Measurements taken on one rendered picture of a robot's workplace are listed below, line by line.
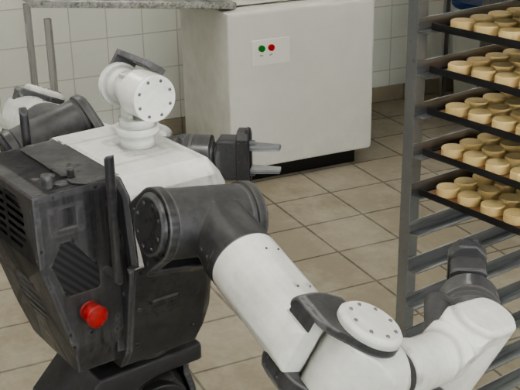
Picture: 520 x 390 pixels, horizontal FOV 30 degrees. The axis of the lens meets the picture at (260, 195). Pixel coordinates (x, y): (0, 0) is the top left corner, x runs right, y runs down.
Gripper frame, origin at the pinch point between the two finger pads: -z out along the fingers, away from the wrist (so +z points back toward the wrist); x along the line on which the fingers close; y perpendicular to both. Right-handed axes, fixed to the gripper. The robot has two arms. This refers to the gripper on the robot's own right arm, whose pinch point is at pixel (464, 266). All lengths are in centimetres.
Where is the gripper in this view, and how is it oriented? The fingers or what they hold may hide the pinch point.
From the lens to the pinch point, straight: 150.9
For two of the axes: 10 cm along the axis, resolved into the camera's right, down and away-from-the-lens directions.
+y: -9.9, -0.4, 1.4
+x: -0.2, -9.3, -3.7
